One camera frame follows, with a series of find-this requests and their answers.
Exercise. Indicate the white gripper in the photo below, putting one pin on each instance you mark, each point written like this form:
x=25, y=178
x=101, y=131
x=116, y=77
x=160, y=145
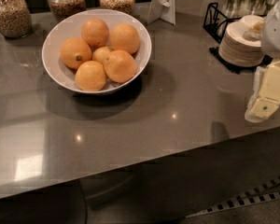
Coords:
x=277, y=34

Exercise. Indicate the small centre orange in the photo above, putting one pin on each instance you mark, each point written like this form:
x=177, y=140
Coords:
x=100, y=53

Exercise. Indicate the white ceramic bowl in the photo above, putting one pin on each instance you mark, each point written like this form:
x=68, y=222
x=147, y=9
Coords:
x=71, y=27

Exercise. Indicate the stack of white plates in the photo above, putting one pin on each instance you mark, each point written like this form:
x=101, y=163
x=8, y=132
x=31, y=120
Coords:
x=237, y=50

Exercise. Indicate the group of drinking glasses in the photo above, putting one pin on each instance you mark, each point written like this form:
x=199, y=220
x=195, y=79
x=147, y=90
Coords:
x=240, y=8

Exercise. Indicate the white folded sign card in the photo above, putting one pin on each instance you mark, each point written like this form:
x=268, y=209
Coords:
x=161, y=9

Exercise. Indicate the black white striped floor tape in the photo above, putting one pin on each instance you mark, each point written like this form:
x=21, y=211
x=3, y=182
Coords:
x=266, y=192

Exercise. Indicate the orange left with stem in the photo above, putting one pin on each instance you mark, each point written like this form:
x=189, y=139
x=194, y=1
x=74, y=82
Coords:
x=74, y=52

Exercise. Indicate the middle glass cereal jar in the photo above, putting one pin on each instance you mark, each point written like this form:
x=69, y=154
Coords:
x=62, y=9

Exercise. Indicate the left glass cereal jar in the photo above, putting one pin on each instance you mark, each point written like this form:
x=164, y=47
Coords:
x=15, y=18

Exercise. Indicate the black wire rack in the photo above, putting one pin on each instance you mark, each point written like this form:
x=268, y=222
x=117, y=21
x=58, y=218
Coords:
x=215, y=23

